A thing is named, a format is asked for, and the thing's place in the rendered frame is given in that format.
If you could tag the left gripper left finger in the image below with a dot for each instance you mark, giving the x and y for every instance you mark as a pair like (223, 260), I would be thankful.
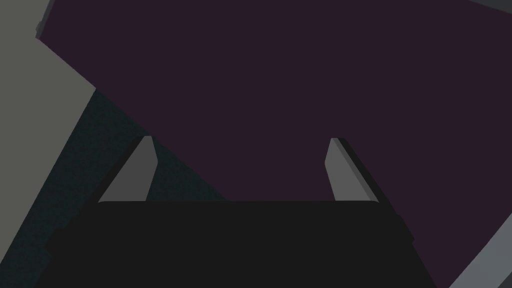
(134, 178)

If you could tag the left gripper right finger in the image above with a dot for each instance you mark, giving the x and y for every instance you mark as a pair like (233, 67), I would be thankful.
(344, 180)

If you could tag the dark purple flat panel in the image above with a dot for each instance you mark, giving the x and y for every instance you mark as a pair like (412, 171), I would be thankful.
(280, 80)

